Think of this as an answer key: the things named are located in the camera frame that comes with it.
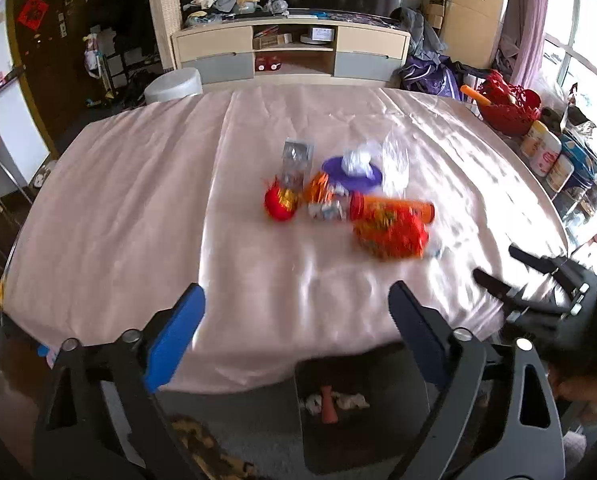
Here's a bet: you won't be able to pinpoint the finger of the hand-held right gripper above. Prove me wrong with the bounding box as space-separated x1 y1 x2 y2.
472 268 571 322
508 244 593 292

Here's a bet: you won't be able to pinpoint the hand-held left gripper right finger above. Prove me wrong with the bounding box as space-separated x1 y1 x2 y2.
387 280 566 480

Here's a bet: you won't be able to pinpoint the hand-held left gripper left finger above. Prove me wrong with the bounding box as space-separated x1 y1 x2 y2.
32 282 214 480

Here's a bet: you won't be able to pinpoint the red snack bag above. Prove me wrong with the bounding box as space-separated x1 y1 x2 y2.
352 212 430 262

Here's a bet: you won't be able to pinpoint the black trash bin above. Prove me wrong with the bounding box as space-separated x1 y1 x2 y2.
293 347 435 477

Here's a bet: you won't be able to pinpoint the red orange tube can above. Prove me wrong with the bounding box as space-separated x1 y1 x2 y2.
349 194 436 225

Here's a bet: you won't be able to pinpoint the small white blue wrapper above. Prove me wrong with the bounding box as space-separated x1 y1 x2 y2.
308 197 351 222

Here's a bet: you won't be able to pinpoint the clear plastic bag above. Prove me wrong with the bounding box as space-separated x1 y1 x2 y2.
381 130 411 198

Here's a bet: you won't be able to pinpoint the red round ornament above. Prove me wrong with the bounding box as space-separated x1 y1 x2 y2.
263 176 300 223

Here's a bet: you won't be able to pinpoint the purple plastic lid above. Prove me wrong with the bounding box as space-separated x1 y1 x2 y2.
321 155 384 193

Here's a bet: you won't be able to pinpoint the orange foil wrapper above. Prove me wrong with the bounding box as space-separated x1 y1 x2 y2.
302 172 335 206

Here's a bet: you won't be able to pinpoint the white tissue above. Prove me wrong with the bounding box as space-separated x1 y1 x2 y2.
341 143 383 177

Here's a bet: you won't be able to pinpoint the grey blister pack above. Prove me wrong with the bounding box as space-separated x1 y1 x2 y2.
281 139 315 186

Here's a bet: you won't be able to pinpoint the person's right hand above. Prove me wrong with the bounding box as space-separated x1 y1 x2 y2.
548 372 597 418

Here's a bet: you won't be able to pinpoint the white label canister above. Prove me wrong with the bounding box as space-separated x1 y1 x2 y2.
545 154 577 194
530 132 563 178
520 120 550 161

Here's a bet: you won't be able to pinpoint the red plastic basket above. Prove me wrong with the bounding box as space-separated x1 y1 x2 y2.
476 70 543 137

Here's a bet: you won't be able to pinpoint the orange toy stick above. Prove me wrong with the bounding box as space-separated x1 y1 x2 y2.
459 84 493 107

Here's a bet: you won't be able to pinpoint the white slippers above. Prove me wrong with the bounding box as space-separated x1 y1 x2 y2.
32 159 59 190

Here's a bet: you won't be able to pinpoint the purple bag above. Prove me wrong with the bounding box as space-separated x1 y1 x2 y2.
399 52 466 101

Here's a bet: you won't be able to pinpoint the window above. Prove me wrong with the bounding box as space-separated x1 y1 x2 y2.
541 0 597 126

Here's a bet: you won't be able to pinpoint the pink curtain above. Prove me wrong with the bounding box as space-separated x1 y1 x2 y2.
498 0 551 93

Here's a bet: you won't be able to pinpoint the grey round stool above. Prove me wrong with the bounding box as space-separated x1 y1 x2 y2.
144 67 204 106

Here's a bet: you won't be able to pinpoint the tall cardboard box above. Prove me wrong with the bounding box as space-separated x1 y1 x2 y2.
441 0 513 63

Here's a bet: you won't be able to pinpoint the black shoe rack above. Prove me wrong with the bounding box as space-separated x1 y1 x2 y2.
82 22 160 108

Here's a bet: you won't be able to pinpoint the dark wooden door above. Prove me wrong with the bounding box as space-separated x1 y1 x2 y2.
6 0 96 158

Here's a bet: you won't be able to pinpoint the beige grey TV stand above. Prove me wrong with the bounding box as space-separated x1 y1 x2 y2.
171 14 412 86

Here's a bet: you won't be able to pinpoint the red door decoration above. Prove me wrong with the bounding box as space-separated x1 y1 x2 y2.
16 0 50 32

